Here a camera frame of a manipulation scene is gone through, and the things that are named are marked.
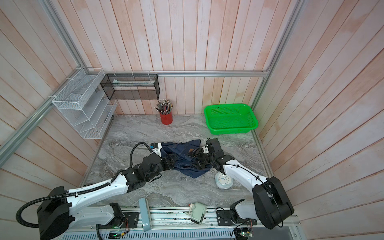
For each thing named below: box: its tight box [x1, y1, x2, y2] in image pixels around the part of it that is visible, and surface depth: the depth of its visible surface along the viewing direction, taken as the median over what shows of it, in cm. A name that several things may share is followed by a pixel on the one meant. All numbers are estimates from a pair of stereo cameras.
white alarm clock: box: [214, 172, 234, 190], surface depth 85 cm
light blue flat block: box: [138, 197, 151, 232], surface depth 72 cm
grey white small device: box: [185, 202, 207, 225], surface depth 74 cm
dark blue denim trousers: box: [160, 139, 212, 179], surface depth 85 cm
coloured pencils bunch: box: [154, 98, 174, 115], surface depth 106 cm
